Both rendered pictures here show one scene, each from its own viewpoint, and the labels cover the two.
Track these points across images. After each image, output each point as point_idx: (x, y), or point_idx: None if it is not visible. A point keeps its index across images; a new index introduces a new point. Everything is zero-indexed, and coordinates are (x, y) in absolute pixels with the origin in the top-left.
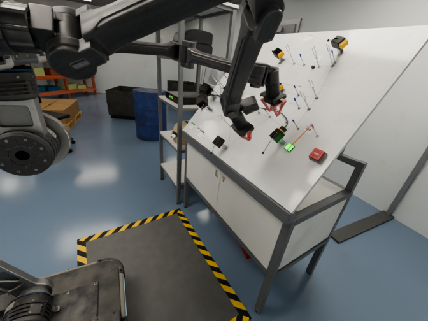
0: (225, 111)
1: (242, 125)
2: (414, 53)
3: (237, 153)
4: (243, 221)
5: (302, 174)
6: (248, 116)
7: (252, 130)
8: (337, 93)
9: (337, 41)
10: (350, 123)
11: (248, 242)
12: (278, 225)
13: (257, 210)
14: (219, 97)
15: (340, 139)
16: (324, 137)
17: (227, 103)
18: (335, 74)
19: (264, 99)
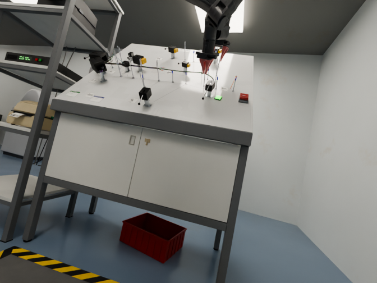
0: (225, 11)
1: (214, 48)
2: (252, 62)
3: (167, 107)
4: (185, 181)
5: (240, 110)
6: (161, 84)
7: (216, 58)
8: (228, 73)
9: (216, 48)
10: (247, 85)
11: (195, 205)
12: (234, 157)
13: (206, 155)
14: (119, 68)
15: (248, 91)
16: (238, 91)
17: (233, 1)
18: (219, 66)
19: (215, 42)
